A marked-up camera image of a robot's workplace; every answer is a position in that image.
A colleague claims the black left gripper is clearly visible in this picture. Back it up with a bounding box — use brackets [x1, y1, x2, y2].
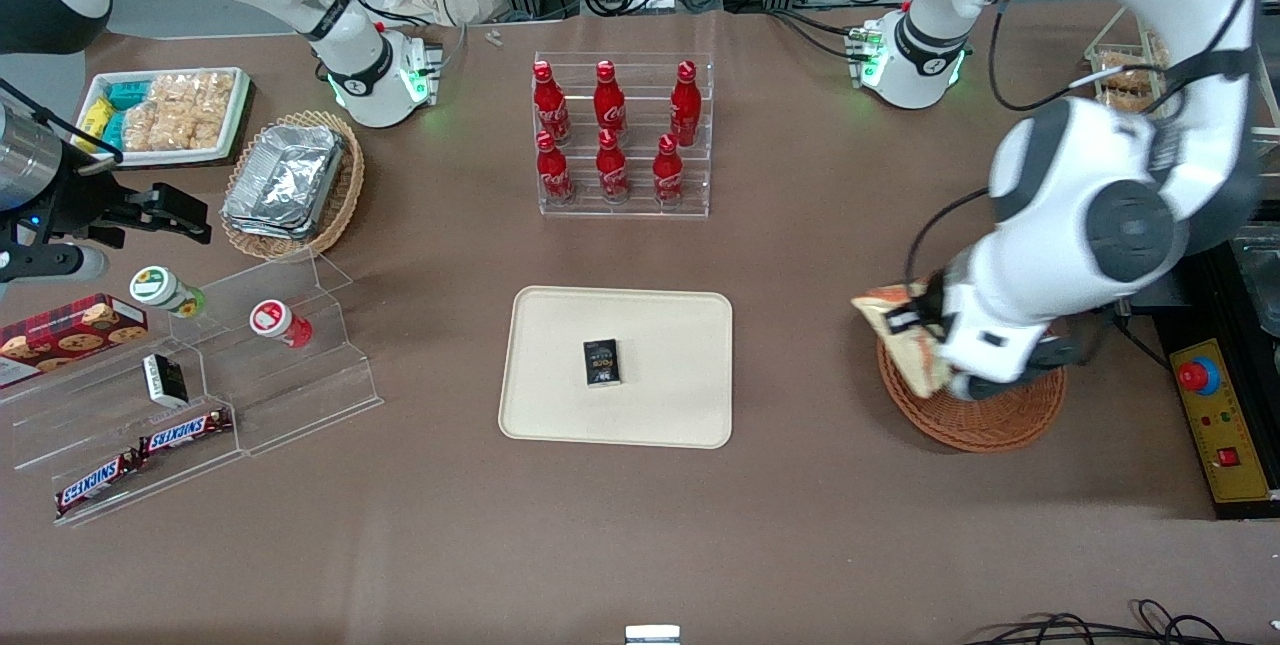
[880, 273, 1113, 394]

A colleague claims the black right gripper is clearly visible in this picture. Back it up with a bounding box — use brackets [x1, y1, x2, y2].
[40, 160, 214, 248]

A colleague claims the triangular sandwich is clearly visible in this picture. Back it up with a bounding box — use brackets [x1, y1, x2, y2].
[851, 285, 953, 399]

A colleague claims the white rectangular snack tray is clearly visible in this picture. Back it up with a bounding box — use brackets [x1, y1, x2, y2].
[75, 66, 256, 169]

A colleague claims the brown round wicker basket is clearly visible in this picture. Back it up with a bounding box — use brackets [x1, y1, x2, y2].
[877, 325, 1068, 454]

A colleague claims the light oval wicker basket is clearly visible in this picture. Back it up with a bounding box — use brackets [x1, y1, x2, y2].
[220, 110, 367, 262]

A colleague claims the cream plastic tray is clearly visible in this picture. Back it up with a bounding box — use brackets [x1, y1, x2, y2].
[498, 285, 734, 450]

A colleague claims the green lid drink bottle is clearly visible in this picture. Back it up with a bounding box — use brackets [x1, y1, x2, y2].
[129, 265, 208, 318]

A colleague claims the clear bag of crackers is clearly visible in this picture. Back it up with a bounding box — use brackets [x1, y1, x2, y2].
[120, 75, 196, 152]
[186, 71, 238, 150]

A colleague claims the aluminium foil container stack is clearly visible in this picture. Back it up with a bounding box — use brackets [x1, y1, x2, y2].
[222, 123, 347, 241]

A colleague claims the red lid drink bottle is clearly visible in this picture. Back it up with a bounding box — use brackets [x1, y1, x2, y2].
[249, 299, 314, 349]

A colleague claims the red plaid cookie box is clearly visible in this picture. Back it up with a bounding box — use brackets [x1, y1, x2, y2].
[0, 293, 149, 388]

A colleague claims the small black white box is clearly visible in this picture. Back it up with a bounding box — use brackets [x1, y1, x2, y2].
[142, 353, 189, 409]

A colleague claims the Snickers chocolate bar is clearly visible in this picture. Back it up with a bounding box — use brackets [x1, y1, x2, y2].
[138, 408, 234, 456]
[55, 452, 146, 516]

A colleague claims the clear acrylic step display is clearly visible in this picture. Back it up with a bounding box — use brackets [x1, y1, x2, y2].
[0, 250, 384, 528]

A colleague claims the red cola bottle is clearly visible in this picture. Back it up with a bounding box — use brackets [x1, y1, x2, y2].
[596, 128, 631, 204]
[593, 59, 628, 144]
[653, 133, 685, 207]
[532, 60, 571, 146]
[535, 130, 576, 206]
[670, 60, 703, 148]

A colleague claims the clear acrylic bottle rack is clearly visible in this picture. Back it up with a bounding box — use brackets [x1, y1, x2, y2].
[533, 51, 717, 219]

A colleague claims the clear bag of pastries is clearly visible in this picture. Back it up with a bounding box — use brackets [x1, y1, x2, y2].
[1095, 47, 1169, 112]

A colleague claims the yellow emergency stop control box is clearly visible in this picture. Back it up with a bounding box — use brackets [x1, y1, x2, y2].
[1168, 337, 1280, 506]

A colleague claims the small black card box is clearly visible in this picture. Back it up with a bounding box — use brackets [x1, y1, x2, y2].
[583, 338, 623, 388]

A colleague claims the black table cable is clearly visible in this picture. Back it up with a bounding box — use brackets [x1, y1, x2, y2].
[1112, 310, 1171, 371]

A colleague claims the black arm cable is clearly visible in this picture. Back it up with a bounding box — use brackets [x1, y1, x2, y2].
[905, 0, 1261, 311]

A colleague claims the white wire rack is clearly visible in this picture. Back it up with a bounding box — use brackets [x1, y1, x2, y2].
[1085, 3, 1280, 138]

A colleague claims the black floor cable bundle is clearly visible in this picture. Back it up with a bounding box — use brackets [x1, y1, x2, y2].
[965, 599, 1280, 645]

